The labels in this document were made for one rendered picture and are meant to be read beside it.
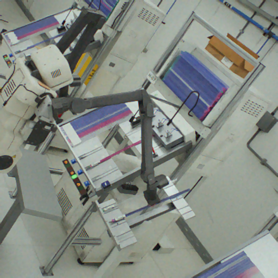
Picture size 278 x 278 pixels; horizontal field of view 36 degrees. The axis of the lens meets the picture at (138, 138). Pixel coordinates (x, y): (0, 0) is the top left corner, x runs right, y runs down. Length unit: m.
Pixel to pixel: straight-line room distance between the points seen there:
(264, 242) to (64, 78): 1.39
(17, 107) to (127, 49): 1.97
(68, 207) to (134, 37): 1.65
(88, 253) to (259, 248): 1.29
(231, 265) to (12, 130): 1.36
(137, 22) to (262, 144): 1.65
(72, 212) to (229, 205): 1.70
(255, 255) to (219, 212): 2.01
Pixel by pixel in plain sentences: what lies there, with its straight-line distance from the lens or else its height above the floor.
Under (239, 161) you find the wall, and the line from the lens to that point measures 4.39.
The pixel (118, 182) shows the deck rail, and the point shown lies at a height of 0.82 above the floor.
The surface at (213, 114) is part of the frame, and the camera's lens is 2.79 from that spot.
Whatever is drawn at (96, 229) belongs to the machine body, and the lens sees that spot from 3.16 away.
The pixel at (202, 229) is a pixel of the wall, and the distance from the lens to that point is 4.55.
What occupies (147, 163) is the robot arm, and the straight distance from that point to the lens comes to 2.34.
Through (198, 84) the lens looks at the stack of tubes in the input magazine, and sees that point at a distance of 2.92.
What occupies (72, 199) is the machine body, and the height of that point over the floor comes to 0.26.
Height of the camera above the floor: 1.99
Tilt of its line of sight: 19 degrees down
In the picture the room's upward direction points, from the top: 36 degrees clockwise
